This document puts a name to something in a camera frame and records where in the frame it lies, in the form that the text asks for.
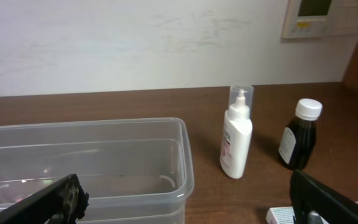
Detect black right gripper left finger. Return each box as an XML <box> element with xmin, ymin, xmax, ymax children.
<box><xmin>0</xmin><ymin>174</ymin><xmax>89</xmax><ymax>224</ymax></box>

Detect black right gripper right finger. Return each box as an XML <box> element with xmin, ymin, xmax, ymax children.
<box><xmin>290</xmin><ymin>170</ymin><xmax>358</xmax><ymax>224</ymax></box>

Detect white green medicine box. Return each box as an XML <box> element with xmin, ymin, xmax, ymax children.
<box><xmin>266</xmin><ymin>202</ymin><xmax>358</xmax><ymax>224</ymax></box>

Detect dark brown syrup bottle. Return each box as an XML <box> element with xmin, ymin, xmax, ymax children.
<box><xmin>278</xmin><ymin>98</ymin><xmax>323</xmax><ymax>170</ymax></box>

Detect clear plastic container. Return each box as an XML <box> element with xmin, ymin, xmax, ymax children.
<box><xmin>0</xmin><ymin>118</ymin><xmax>194</xmax><ymax>223</ymax></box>

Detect wall control panel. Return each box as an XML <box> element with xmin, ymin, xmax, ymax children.
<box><xmin>282</xmin><ymin>0</ymin><xmax>358</xmax><ymax>39</ymax></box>

